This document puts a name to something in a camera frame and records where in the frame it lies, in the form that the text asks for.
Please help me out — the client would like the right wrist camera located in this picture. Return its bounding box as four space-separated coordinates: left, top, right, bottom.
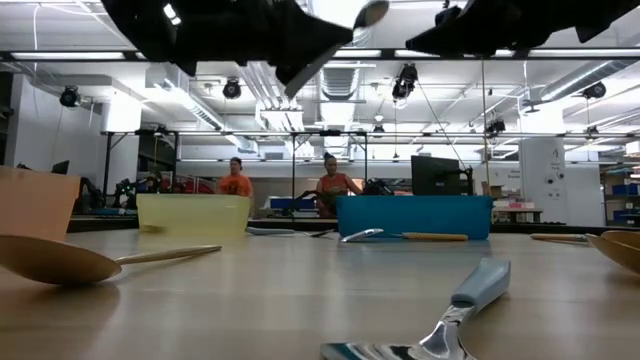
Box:
433 3 464 29

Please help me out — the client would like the blue background bin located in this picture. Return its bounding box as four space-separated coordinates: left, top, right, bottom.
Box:
269 198 316 210

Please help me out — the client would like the wooden spoon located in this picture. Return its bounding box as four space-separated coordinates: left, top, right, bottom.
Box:
585 233 640 275
529 232 590 245
601 229 640 249
0 233 224 288

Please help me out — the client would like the black overhead camera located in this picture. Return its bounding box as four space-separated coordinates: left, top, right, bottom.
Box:
391 62 419 101

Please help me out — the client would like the black computer monitor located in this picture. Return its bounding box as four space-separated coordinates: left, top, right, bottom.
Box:
410 155 475 197

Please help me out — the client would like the black table edge rail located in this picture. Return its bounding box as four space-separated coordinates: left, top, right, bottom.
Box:
67 215 640 235

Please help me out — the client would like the yellow-handled metal utensil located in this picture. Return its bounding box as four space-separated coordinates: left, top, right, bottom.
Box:
339 227 470 244

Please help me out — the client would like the blue-handled metal spoon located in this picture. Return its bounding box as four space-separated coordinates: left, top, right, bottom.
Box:
319 257 512 360

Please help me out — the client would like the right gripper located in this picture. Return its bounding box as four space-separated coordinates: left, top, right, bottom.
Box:
405 0 576 57

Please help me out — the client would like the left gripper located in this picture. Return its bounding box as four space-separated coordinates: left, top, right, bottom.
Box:
187 0 354 85

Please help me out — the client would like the cardboard box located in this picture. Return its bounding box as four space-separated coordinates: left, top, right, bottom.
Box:
481 181 506 200

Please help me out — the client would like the yellow plastic bin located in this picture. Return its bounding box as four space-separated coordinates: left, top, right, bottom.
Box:
136 193 252 236

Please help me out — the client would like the background table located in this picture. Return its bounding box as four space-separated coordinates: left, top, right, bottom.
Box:
492 206 545 225

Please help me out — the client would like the blue plastic bin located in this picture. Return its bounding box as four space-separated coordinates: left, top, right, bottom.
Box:
334 194 495 241

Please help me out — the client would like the storage shelf with bins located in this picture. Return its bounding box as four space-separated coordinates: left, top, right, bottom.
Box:
598 164 640 227

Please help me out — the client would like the silver ceiling duct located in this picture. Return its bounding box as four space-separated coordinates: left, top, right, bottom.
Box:
305 0 377 129

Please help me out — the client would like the orange plastic bin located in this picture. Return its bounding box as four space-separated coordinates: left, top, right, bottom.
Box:
0 165 82 242

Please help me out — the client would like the hanging cable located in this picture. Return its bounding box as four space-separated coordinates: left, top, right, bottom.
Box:
479 54 490 197

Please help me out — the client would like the red bin shelf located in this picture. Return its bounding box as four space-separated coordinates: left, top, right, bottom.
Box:
172 173 217 195

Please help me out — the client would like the person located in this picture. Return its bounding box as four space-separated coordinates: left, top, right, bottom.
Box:
313 151 364 220
217 156 255 198

